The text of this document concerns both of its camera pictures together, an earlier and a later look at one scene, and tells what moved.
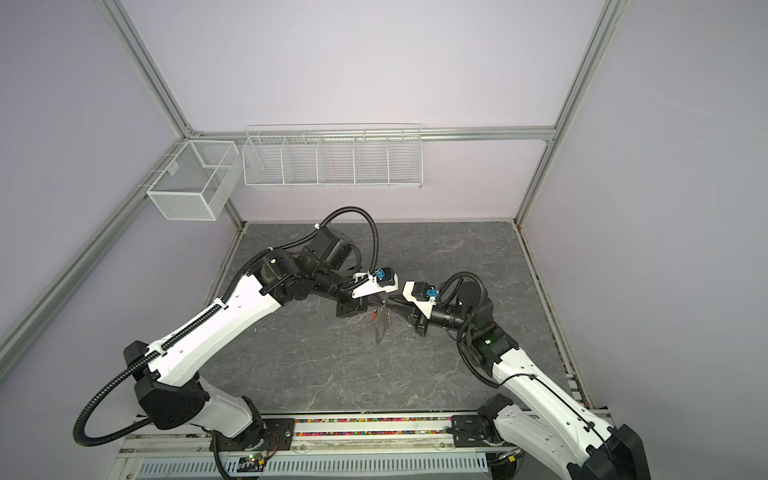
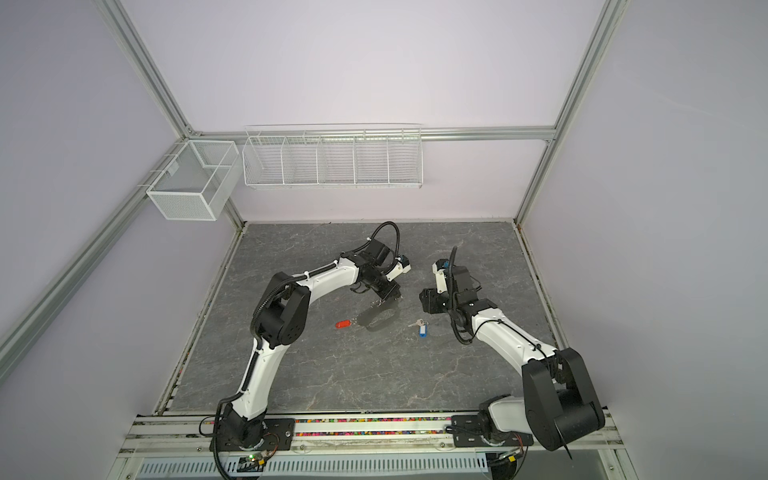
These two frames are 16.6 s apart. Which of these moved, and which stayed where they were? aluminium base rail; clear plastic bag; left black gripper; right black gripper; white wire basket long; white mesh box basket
Moved: clear plastic bag; left black gripper; right black gripper
Stayed: white wire basket long; aluminium base rail; white mesh box basket
